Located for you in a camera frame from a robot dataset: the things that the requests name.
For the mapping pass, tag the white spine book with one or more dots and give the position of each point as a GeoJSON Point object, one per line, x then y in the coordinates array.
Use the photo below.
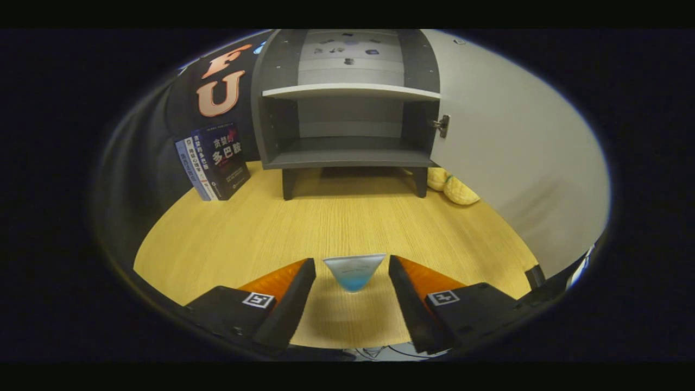
{"type": "Point", "coordinates": [198, 168]}

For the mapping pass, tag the blue and white tube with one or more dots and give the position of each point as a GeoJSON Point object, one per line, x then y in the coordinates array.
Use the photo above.
{"type": "Point", "coordinates": [354, 271]}

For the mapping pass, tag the black backdrop cloth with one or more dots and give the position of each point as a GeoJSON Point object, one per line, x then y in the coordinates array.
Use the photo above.
{"type": "Point", "coordinates": [146, 163]}

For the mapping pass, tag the yellow plush toy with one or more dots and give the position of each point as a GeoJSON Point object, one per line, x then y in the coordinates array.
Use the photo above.
{"type": "Point", "coordinates": [459, 190]}

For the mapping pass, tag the dark blue cover book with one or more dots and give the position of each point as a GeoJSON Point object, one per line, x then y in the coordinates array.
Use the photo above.
{"type": "Point", "coordinates": [228, 163]}

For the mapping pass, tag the beige cabinet door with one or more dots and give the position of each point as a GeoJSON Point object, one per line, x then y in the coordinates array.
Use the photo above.
{"type": "Point", "coordinates": [521, 163]}

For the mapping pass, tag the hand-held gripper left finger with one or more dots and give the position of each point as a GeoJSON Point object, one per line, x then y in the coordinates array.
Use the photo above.
{"type": "Point", "coordinates": [282, 312]}

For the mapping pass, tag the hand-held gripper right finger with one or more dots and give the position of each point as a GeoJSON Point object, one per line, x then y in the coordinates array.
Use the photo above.
{"type": "Point", "coordinates": [415, 309]}

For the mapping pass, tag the grey cabinet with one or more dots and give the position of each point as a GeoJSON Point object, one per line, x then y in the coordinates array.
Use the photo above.
{"type": "Point", "coordinates": [347, 155]}

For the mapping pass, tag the blue spine book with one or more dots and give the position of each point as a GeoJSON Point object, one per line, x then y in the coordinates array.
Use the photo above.
{"type": "Point", "coordinates": [187, 165]}

